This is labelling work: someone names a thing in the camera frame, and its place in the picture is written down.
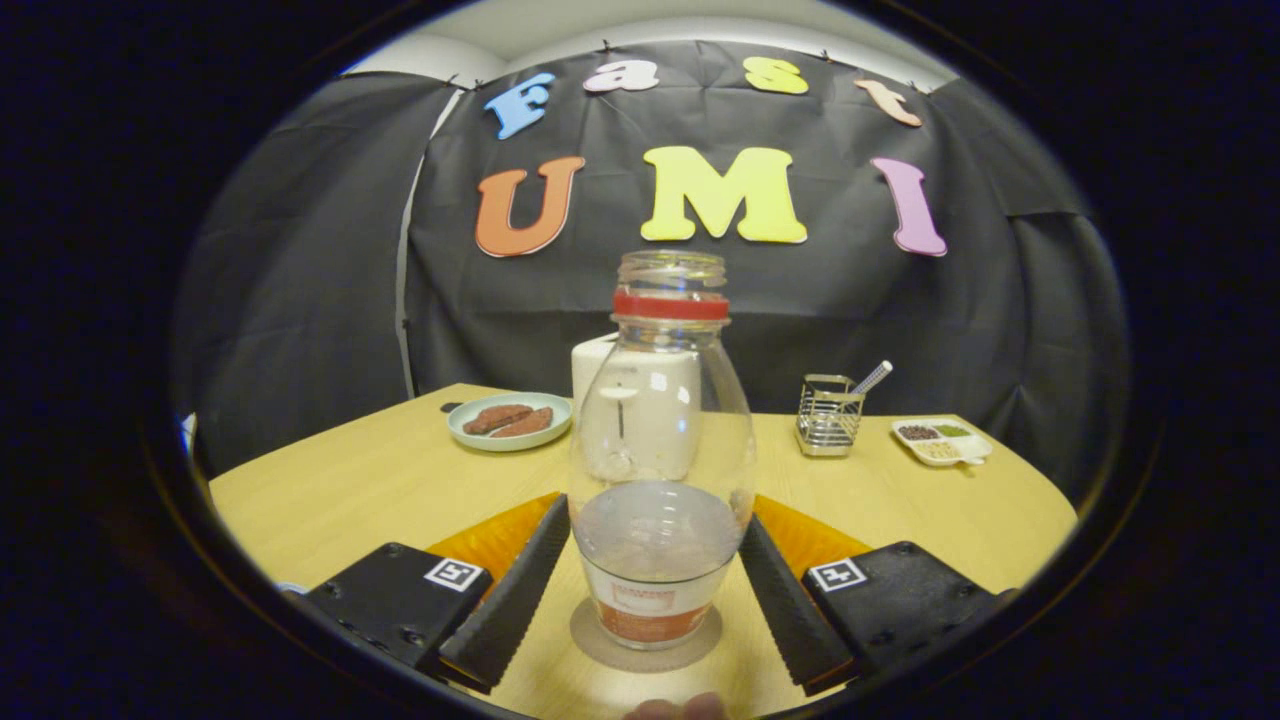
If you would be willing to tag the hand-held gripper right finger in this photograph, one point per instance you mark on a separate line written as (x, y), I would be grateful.
(790, 610)

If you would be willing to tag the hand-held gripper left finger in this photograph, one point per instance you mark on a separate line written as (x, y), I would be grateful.
(510, 610)

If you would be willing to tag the round brown coaster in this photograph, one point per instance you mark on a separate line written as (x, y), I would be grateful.
(590, 640)

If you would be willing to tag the clear plastic juice bottle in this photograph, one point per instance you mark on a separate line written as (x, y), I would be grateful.
(660, 540)

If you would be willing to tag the pale green plate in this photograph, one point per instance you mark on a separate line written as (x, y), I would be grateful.
(510, 443)

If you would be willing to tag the wooden table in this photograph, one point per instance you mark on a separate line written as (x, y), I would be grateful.
(380, 490)

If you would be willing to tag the brown sausage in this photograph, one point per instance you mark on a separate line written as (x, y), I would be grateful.
(525, 425)
(495, 418)

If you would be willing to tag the white divided dish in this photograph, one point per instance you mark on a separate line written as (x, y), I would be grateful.
(975, 445)

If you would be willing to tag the white toaster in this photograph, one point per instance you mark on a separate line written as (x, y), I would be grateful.
(590, 365)

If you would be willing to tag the black backdrop cloth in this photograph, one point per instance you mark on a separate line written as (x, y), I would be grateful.
(850, 300)

